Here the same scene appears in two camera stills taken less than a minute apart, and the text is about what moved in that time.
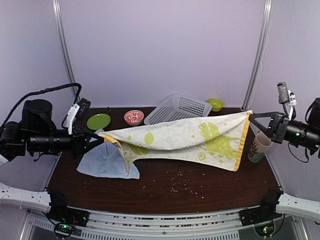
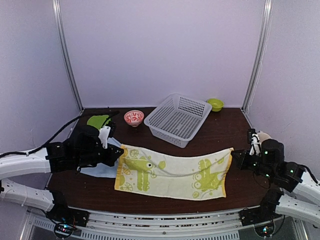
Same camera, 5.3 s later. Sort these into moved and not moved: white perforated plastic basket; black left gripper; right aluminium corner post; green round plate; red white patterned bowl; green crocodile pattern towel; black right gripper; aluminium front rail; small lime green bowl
Moved: green crocodile pattern towel; black left gripper; black right gripper
Not moved: right aluminium corner post; green round plate; small lime green bowl; red white patterned bowl; aluminium front rail; white perforated plastic basket
